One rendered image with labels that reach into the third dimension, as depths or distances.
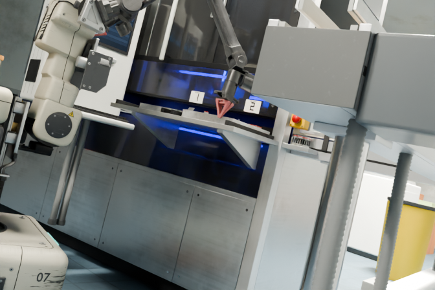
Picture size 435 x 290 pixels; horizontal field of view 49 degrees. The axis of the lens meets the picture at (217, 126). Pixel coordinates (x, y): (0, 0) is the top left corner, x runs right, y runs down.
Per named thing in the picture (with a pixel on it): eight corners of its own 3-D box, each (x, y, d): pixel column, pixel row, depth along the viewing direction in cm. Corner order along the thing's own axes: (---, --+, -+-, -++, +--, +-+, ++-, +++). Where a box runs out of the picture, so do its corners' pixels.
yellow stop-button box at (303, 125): (295, 128, 224) (298, 113, 225) (309, 131, 220) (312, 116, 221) (288, 125, 218) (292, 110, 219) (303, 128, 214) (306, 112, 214)
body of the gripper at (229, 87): (238, 105, 201) (243, 89, 202) (225, 96, 193) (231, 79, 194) (226, 103, 205) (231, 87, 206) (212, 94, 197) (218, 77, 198)
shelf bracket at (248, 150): (250, 168, 226) (256, 141, 227) (255, 169, 224) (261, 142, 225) (210, 160, 198) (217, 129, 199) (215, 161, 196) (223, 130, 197)
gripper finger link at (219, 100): (232, 123, 199) (239, 101, 201) (222, 116, 194) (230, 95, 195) (219, 120, 203) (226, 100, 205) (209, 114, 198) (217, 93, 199)
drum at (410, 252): (431, 287, 456) (447, 210, 460) (406, 287, 426) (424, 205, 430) (386, 270, 492) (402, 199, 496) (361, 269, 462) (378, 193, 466)
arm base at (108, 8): (87, 3, 187) (97, -1, 177) (105, -3, 191) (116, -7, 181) (95, 24, 189) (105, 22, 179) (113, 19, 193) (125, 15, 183)
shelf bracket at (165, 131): (169, 147, 254) (175, 123, 255) (173, 149, 253) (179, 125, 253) (124, 138, 226) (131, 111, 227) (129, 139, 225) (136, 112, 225)
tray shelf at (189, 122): (172, 124, 266) (173, 120, 267) (285, 148, 227) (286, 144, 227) (109, 105, 227) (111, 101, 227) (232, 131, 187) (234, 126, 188)
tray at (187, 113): (222, 129, 237) (223, 122, 237) (268, 139, 223) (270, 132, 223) (180, 116, 209) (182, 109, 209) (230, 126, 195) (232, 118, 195)
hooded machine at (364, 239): (331, 246, 574) (355, 136, 581) (355, 246, 621) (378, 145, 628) (386, 265, 527) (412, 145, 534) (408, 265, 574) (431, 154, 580)
